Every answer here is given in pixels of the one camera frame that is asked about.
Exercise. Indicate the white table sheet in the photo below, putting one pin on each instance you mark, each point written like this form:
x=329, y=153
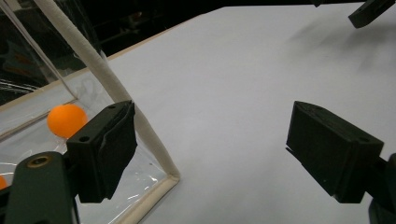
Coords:
x=218, y=93

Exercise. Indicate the orange ball with black mark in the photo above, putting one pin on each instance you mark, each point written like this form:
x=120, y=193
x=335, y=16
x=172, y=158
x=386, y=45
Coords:
x=1, y=183

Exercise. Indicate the clear plastic bag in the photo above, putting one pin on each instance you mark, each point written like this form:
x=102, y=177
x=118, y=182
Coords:
x=102, y=68

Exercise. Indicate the plain orange ball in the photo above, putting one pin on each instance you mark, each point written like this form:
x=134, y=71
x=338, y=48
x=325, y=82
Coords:
x=66, y=119

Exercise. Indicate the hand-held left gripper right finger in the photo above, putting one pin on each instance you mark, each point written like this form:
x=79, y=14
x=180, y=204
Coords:
x=333, y=149

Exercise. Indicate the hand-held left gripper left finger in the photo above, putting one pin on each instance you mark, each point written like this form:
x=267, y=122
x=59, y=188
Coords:
x=102, y=152

